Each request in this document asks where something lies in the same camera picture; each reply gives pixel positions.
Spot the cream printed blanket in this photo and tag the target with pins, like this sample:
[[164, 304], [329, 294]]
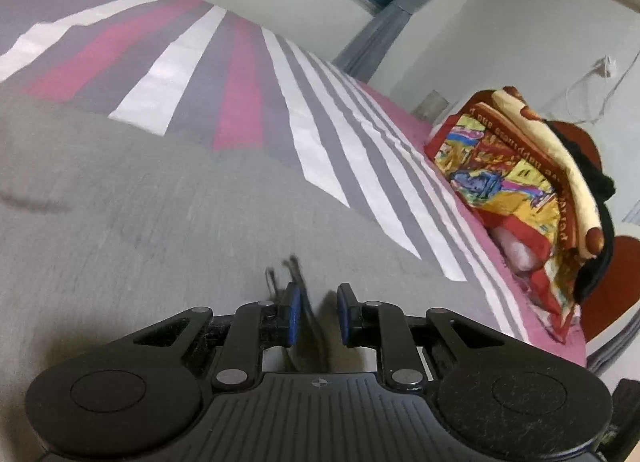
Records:
[[575, 182]]

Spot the grey corner curtain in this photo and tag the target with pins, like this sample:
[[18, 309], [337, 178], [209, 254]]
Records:
[[615, 342]]

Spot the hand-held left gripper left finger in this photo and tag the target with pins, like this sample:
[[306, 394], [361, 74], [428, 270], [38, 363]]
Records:
[[295, 314]]

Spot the white pillow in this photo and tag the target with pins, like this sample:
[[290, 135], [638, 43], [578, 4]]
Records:
[[517, 252]]

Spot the grey wall panel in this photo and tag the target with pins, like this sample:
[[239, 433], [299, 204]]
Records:
[[432, 103]]

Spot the striped grey pink bedsheet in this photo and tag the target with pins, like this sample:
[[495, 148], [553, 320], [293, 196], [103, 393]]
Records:
[[240, 92]]

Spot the black garment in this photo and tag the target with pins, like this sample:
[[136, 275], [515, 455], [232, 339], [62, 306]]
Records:
[[597, 187]]

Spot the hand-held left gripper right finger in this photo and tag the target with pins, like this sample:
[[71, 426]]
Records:
[[343, 317]]

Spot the colourful printed blanket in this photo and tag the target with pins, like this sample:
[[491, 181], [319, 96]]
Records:
[[490, 167]]

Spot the white wall plug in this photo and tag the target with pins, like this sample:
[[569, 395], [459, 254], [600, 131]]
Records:
[[607, 67]]

